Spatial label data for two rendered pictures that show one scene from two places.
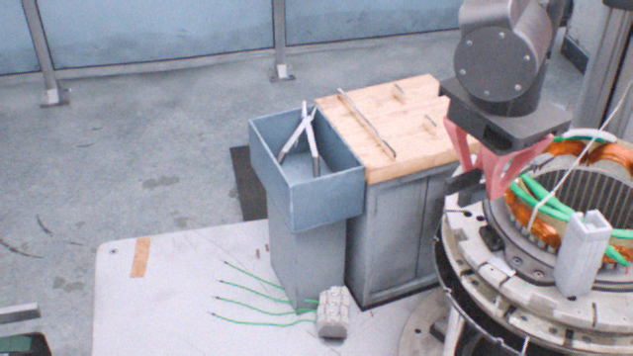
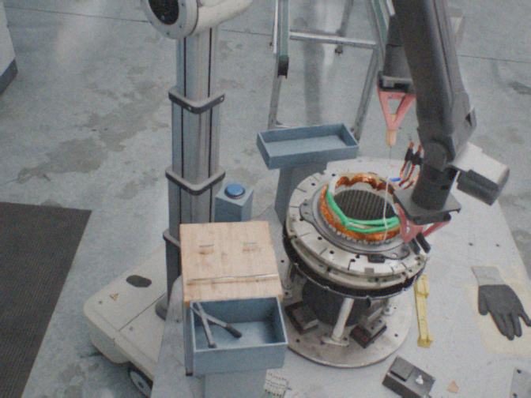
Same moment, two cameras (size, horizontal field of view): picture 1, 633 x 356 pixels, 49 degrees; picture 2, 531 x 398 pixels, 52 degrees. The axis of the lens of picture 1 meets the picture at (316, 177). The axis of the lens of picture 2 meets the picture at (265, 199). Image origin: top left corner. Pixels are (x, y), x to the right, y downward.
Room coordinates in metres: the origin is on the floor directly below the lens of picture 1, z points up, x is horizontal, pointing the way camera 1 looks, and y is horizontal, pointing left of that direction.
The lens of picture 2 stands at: (0.66, 0.58, 1.92)
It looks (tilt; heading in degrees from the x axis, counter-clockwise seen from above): 43 degrees down; 279
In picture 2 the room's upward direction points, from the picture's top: 8 degrees clockwise
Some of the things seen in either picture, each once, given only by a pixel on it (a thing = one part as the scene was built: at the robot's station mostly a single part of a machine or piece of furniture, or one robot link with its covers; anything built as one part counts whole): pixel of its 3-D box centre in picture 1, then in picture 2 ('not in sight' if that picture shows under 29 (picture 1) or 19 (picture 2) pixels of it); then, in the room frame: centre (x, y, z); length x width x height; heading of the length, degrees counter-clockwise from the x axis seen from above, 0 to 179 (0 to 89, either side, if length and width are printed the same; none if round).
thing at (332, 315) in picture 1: (333, 311); (269, 384); (0.70, -0.03, 0.80); 0.10 x 0.05 x 0.04; 176
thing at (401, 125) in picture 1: (402, 124); (228, 261); (0.83, -0.12, 1.05); 0.20 x 0.19 x 0.02; 113
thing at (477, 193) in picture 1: (476, 193); (423, 242); (0.48, -0.15, 1.21); 0.04 x 0.01 x 0.02; 120
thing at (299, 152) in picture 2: not in sight; (300, 179); (0.76, -0.58, 0.92); 0.25 x 0.11 x 0.28; 32
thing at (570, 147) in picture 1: (564, 154); not in sight; (0.66, -0.30, 1.12); 0.06 x 0.02 x 0.04; 104
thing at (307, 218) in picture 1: (305, 218); (233, 362); (0.77, 0.02, 0.92); 0.17 x 0.11 x 0.28; 23
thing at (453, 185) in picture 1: (462, 181); (413, 244); (0.50, -0.14, 1.21); 0.04 x 0.01 x 0.02; 120
